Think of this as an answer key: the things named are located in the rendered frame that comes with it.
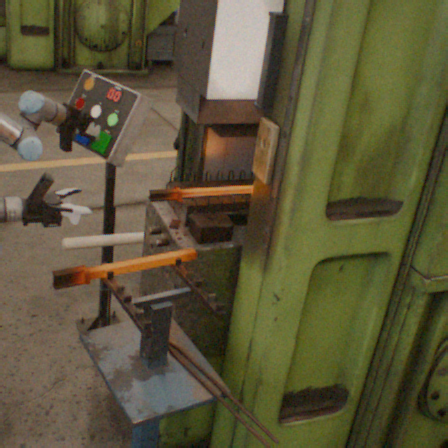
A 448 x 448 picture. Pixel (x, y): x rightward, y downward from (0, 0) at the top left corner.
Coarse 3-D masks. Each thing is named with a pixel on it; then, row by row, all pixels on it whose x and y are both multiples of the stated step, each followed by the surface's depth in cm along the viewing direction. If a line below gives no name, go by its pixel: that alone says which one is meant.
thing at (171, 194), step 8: (152, 192) 211; (160, 192) 212; (168, 192) 213; (176, 192) 214; (184, 192) 215; (192, 192) 216; (200, 192) 217; (208, 192) 218; (216, 192) 220; (224, 192) 221; (232, 192) 222; (152, 200) 212; (160, 200) 213; (168, 200) 214
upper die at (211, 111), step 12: (180, 84) 208; (180, 96) 208; (192, 96) 199; (192, 108) 200; (204, 108) 196; (216, 108) 197; (228, 108) 199; (240, 108) 201; (252, 108) 202; (204, 120) 198; (216, 120) 199; (228, 120) 201; (240, 120) 203; (252, 120) 204
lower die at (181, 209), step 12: (216, 180) 234; (228, 180) 235; (240, 180) 237; (252, 180) 238; (240, 192) 223; (180, 204) 216; (192, 204) 212; (204, 204) 213; (216, 204) 214; (228, 204) 216; (240, 204) 218; (180, 216) 217
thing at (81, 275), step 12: (180, 252) 191; (192, 252) 192; (108, 264) 181; (120, 264) 181; (132, 264) 182; (144, 264) 184; (156, 264) 186; (168, 264) 189; (60, 276) 171; (72, 276) 174; (84, 276) 175; (96, 276) 177; (60, 288) 173
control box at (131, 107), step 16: (80, 80) 257; (96, 80) 253; (80, 96) 255; (96, 96) 251; (112, 96) 246; (128, 96) 242; (144, 96) 241; (112, 112) 244; (128, 112) 240; (144, 112) 244; (112, 128) 243; (128, 128) 242; (80, 144) 250; (112, 144) 241; (128, 144) 245; (112, 160) 242
